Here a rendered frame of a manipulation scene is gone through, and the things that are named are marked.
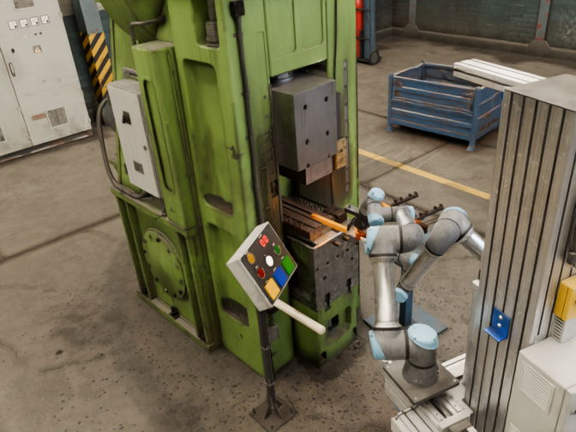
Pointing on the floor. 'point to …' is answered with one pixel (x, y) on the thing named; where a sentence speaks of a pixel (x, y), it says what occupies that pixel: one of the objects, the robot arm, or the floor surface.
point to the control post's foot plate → (263, 413)
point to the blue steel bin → (442, 103)
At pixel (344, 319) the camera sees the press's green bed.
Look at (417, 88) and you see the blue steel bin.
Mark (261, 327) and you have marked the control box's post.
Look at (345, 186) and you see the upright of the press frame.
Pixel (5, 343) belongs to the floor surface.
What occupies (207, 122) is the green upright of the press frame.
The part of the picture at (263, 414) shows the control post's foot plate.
